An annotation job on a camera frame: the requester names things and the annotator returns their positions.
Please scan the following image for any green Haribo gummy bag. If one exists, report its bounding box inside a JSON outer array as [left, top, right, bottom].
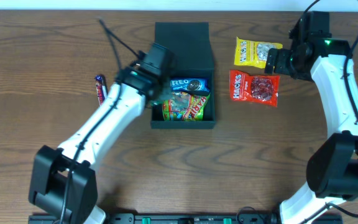
[[162, 91, 210, 121]]

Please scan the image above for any blue Oreo cookie pack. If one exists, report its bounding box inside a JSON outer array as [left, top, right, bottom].
[[169, 78, 211, 96]]

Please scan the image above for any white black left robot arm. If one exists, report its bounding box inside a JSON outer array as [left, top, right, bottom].
[[29, 67, 170, 223]]

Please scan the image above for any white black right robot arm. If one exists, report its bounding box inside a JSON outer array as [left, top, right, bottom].
[[265, 38, 358, 223]]

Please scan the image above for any red Hacks candy bag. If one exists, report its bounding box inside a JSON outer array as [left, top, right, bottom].
[[229, 70, 280, 107]]

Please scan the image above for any yellow Hacks candy bag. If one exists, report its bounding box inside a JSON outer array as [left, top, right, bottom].
[[234, 37, 283, 68]]

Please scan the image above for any dark green gift box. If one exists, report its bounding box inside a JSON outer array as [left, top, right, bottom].
[[150, 22, 216, 129]]

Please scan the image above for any dark blue red candy bar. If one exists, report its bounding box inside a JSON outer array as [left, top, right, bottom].
[[94, 74, 108, 106]]

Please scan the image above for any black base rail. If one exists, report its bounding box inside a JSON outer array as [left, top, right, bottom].
[[102, 213, 281, 224]]

